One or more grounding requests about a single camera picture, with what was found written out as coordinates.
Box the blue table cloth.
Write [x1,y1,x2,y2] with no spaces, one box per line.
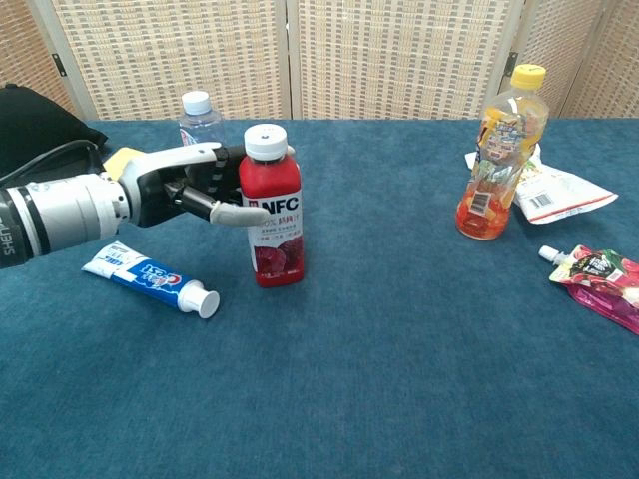
[0,118,639,479]

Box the white blue toothpaste tube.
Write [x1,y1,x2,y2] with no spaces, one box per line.
[81,240,222,320]

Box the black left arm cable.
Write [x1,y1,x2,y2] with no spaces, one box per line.
[0,139,109,184]

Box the clear water bottle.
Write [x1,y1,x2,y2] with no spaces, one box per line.
[179,91,226,149]

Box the white snack bag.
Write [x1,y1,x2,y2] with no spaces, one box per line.
[464,147,619,227]

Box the black baseball cap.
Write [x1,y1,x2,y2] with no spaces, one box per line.
[0,84,109,187]

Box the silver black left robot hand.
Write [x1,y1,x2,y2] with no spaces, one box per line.
[121,142,272,229]

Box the orange tea bottle yellow cap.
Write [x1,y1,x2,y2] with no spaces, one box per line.
[454,64,550,241]

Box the red NFC juice bottle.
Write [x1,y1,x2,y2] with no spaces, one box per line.
[238,124,306,289]

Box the woven bamboo folding screen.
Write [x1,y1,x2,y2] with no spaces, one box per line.
[0,0,639,122]

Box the red spouted drink pouch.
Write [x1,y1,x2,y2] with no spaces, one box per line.
[537,242,639,336]

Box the yellow sponge with blue patch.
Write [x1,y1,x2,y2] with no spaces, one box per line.
[102,148,147,181]

